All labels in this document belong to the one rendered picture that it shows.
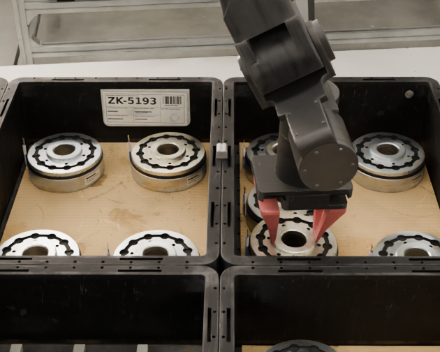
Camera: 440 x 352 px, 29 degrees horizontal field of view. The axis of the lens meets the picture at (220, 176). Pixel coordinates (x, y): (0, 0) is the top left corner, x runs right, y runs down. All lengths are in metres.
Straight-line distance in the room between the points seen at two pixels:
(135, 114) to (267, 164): 0.35
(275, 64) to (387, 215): 0.38
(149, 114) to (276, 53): 0.45
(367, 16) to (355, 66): 1.90
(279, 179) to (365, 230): 0.22
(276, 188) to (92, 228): 0.30
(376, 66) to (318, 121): 0.96
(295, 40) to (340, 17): 2.81
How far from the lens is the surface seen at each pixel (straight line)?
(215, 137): 1.08
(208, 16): 3.61
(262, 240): 1.00
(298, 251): 0.97
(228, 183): 1.00
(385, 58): 1.79
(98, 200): 1.15
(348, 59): 1.77
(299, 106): 0.82
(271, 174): 0.92
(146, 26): 3.53
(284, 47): 0.82
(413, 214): 1.14
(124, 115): 1.24
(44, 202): 1.16
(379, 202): 1.15
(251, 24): 0.81
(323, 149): 0.79
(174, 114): 1.23
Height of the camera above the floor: 1.52
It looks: 35 degrees down
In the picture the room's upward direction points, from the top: 1 degrees counter-clockwise
